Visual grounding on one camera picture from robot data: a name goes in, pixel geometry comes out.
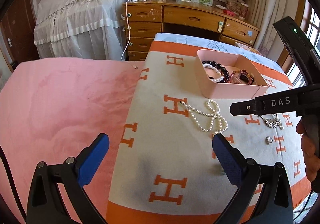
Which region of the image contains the beige curtain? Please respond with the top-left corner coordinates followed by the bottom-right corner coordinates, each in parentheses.
top-left (248, 0), bottom-right (299, 62)

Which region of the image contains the pink jewelry tray box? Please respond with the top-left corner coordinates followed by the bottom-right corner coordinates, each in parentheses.
top-left (195, 49), bottom-right (268, 99)

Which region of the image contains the window with metal grille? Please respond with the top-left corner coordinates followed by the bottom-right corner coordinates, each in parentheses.
top-left (273, 16), bottom-right (319, 86)

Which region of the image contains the pink bed cover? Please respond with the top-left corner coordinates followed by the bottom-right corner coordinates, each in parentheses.
top-left (1, 58), bottom-right (144, 215)

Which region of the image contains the orange beige H blanket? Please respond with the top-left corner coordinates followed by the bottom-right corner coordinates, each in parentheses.
top-left (106, 41), bottom-right (311, 223)

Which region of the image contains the long pearl necklace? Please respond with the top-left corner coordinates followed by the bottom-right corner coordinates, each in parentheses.
top-left (179, 99), bottom-right (229, 136)

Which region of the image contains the brown wooden door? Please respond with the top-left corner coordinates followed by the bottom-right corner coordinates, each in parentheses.
top-left (1, 0), bottom-right (39, 65)

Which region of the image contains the red small box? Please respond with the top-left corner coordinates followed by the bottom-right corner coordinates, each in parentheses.
top-left (223, 9), bottom-right (235, 16)

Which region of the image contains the gold chain bracelet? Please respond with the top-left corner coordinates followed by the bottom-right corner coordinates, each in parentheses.
top-left (260, 114), bottom-right (284, 130)

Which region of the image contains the white charger with cable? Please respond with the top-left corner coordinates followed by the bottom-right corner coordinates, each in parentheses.
top-left (121, 0), bottom-right (146, 60)

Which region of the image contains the black cable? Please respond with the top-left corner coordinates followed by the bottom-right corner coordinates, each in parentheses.
top-left (0, 146), bottom-right (27, 224)

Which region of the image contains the black bead bracelet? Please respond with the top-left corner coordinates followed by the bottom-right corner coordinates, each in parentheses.
top-left (202, 60), bottom-right (231, 83)

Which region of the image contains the person's right hand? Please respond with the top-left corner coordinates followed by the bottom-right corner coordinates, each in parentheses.
top-left (296, 121), bottom-right (320, 182)

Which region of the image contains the wooden desk with drawers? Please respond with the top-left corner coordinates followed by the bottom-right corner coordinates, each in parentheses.
top-left (122, 0), bottom-right (260, 61)

